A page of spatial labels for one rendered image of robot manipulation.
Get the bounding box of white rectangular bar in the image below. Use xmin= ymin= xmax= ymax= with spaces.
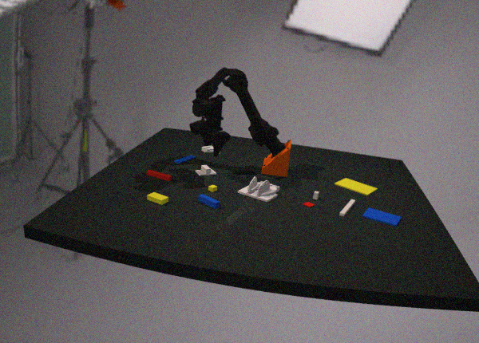
xmin=339 ymin=199 xmax=356 ymax=216

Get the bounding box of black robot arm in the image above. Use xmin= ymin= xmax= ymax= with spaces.
xmin=190 ymin=67 xmax=286 ymax=157

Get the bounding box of white housing plate with two holes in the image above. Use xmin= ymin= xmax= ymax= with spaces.
xmin=201 ymin=145 xmax=214 ymax=152

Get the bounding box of red flat bar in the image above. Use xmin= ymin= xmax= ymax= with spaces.
xmin=147 ymin=170 xmax=172 ymax=181

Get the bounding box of yellow flat plate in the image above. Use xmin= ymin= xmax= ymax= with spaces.
xmin=335 ymin=178 xmax=378 ymax=195

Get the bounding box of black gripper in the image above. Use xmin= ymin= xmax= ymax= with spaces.
xmin=200 ymin=115 xmax=231 ymax=157

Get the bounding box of blue rectangular block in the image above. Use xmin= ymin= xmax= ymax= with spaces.
xmin=198 ymin=195 xmax=220 ymax=209

